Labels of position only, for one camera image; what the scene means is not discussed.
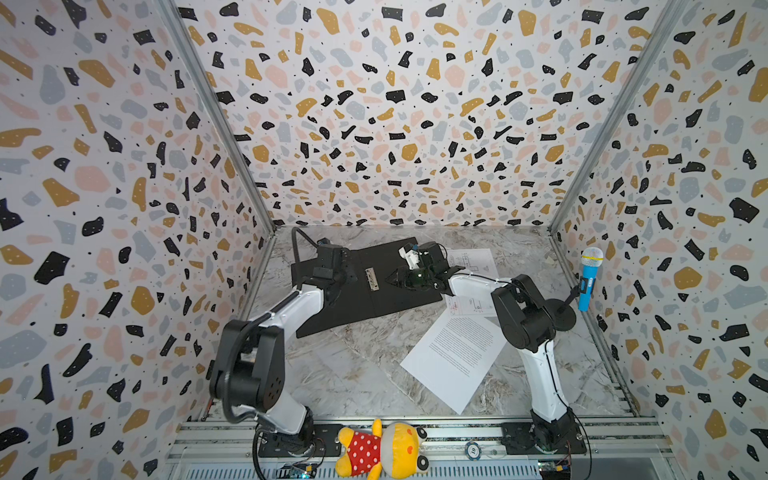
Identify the orange folder black inside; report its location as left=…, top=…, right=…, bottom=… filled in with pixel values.
left=291, top=237, right=442, bottom=338

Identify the paper with printed text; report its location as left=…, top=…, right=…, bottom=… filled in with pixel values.
left=401, top=310, right=507, bottom=414

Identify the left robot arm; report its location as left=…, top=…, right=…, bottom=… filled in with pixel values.
left=209, top=239, right=354, bottom=453

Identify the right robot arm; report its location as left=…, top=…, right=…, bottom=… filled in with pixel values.
left=387, top=242, right=588, bottom=455

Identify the paper with technical drawings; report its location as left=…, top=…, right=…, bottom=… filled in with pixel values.
left=445, top=249, right=499, bottom=317

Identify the blue toy microphone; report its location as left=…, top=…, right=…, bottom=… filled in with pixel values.
left=578, top=247, right=604, bottom=312

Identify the yellow plush toy red dress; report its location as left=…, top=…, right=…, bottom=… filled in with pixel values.
left=335, top=419, right=430, bottom=479

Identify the poker chip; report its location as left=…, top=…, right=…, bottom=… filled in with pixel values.
left=465, top=441, right=482, bottom=461

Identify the green circuit board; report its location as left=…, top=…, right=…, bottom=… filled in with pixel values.
left=276, top=463, right=317, bottom=480

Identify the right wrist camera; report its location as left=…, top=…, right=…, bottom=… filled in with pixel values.
left=399, top=245, right=422, bottom=270

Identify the right circuit board with wires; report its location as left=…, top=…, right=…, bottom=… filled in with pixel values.
left=537, top=460, right=572, bottom=480

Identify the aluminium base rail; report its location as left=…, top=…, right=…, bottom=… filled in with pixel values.
left=157, top=416, right=685, bottom=479

